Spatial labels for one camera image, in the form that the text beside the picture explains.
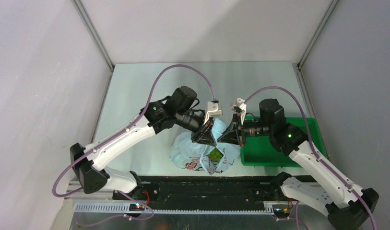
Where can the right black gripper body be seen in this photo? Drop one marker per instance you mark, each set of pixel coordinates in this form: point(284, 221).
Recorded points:
point(249, 128)

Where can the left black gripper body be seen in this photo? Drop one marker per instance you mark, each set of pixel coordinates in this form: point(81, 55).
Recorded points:
point(194, 122)

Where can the green fake grapes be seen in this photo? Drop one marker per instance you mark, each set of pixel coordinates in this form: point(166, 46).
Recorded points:
point(215, 155)

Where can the light blue plastic bag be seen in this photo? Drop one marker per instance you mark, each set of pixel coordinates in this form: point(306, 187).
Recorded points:
point(193, 156)

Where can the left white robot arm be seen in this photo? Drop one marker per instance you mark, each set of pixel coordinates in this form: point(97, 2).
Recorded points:
point(90, 163)

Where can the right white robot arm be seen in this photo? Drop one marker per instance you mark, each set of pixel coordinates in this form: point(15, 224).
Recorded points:
point(345, 204)

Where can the green plastic tray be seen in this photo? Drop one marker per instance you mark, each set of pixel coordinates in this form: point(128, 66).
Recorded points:
point(259, 152)

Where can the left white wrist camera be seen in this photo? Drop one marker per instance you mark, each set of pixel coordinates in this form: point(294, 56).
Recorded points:
point(213, 109)

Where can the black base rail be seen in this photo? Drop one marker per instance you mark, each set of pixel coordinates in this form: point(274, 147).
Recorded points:
point(208, 193)

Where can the right aluminium frame post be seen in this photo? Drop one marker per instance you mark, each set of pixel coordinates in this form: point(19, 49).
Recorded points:
point(317, 33)

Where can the aluminium frame post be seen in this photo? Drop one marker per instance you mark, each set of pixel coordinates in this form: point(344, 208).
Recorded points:
point(317, 33)
point(94, 34)

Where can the left aluminium frame post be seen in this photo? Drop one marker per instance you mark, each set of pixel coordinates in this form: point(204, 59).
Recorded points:
point(94, 34)

